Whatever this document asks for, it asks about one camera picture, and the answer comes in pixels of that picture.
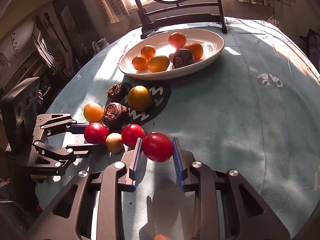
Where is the red tomato front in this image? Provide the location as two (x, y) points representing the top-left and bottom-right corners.
(142, 133), (174, 163)

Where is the large mandarin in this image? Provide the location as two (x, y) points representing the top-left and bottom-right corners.
(183, 42), (203, 61)

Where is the white jug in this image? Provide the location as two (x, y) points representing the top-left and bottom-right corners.
(92, 38), (110, 56)

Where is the dark wrinkled fruit back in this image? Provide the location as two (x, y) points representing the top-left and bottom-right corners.
(106, 83), (127, 103)

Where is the dark passion fruit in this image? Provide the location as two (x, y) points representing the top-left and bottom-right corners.
(172, 48), (195, 69)

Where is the dark wrinkled fruit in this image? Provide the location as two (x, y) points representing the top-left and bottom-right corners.
(102, 102), (129, 129)
(106, 83), (127, 103)

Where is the round painted screen stand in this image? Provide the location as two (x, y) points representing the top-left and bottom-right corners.
(135, 0), (227, 39)

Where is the large orange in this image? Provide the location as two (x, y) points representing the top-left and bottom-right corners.
(168, 32), (187, 49)

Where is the left checkered curtain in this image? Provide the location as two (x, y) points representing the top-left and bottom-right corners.
(95, 0), (130, 27)

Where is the black patterned coaster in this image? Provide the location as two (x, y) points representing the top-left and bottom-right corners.
(106, 80), (173, 128)

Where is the small tan fruit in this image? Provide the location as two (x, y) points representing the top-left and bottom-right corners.
(106, 133), (123, 154)

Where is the yellow orange left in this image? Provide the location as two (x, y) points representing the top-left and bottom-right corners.
(84, 103), (103, 123)

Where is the yellow-green round fruit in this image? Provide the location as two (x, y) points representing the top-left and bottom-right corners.
(127, 85), (152, 111)

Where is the red tomato back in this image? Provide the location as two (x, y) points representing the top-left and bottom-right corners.
(121, 124), (145, 148)

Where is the red tomato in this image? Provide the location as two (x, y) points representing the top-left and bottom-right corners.
(121, 124), (145, 148)
(84, 122), (110, 145)
(142, 133), (174, 163)

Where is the orange small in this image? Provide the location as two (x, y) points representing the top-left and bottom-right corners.
(140, 45), (156, 60)

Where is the red tomato far left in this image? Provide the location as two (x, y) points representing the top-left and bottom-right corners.
(84, 122), (110, 145)

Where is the dark wrinkled fruit front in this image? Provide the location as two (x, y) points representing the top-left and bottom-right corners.
(102, 102), (129, 129)

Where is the black camera box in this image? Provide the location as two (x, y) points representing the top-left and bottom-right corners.
(1, 77), (40, 152)

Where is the white oval plate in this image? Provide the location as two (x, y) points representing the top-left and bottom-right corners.
(119, 29), (225, 80)

